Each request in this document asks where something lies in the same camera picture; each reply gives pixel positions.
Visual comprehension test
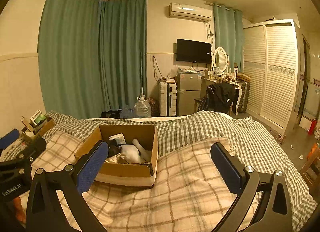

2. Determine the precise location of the grey mini fridge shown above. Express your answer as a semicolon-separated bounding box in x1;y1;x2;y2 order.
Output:
176;71;202;116

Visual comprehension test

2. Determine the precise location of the green white carton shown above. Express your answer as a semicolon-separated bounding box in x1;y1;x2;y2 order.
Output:
30;109;47;126

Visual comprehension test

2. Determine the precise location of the operator left hand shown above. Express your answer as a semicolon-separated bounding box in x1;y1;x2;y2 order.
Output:
12;197;26;224

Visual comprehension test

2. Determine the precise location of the white oval vanity mirror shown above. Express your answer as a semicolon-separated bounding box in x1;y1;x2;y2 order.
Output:
212;47;229;73

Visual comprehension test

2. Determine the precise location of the grey gingham bed sheet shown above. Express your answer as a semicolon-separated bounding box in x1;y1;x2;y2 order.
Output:
0;110;318;231

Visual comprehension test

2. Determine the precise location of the clear water jug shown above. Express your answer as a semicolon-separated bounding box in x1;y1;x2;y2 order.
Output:
133;88;151;118

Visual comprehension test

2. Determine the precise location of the red fire extinguisher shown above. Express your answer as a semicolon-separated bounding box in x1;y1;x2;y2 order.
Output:
308;119;317;135

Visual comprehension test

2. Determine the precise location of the large teal curtain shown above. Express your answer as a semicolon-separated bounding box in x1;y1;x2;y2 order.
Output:
38;0;147;119

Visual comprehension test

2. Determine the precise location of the black wall television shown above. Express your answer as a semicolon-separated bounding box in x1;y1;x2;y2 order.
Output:
176;39;212;64

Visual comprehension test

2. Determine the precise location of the small cardboard box of items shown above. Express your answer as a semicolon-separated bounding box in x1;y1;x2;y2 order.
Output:
20;109;55;140

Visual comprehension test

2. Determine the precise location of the cream plaid blanket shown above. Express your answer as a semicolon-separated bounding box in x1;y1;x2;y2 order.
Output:
18;130;266;232

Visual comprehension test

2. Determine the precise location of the cream lace garment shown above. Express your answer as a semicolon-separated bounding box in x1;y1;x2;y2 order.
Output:
105;153;121;164

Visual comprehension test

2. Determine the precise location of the small plastic packet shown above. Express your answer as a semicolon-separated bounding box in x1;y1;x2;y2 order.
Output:
109;133;126;146

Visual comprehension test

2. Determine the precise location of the white air conditioner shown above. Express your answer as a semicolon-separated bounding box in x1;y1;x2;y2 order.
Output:
169;3;213;22

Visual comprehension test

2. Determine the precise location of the black jacket on chair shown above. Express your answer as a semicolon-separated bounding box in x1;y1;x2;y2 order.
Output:
197;83;236;114

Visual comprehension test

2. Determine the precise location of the teal curtain by wardrobe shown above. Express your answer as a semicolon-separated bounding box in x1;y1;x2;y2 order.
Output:
213;4;245;70

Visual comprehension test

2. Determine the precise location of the white suitcase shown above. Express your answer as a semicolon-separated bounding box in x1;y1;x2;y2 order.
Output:
158;80;177;117

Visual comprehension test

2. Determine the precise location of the white slatted wardrobe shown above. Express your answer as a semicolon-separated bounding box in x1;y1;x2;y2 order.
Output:
243;19;302;135

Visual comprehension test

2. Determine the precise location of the large open cardboard box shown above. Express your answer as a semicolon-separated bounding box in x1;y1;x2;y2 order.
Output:
75;125;158;187

